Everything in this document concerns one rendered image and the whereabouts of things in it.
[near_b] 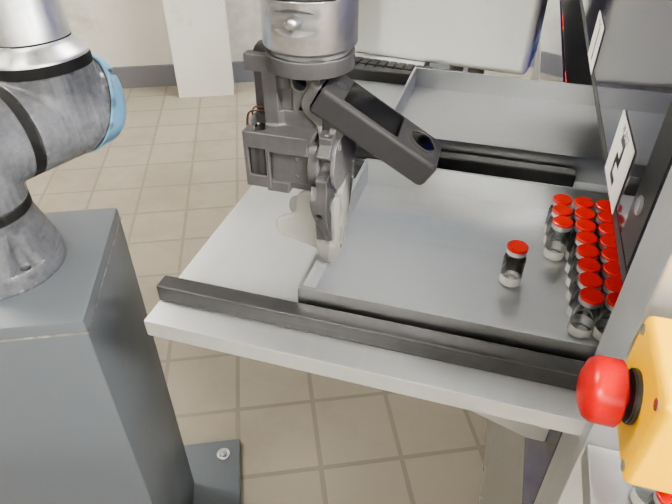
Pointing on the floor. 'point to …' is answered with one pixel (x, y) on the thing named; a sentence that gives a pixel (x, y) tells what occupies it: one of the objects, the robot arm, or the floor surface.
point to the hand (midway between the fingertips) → (336, 252)
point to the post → (619, 344)
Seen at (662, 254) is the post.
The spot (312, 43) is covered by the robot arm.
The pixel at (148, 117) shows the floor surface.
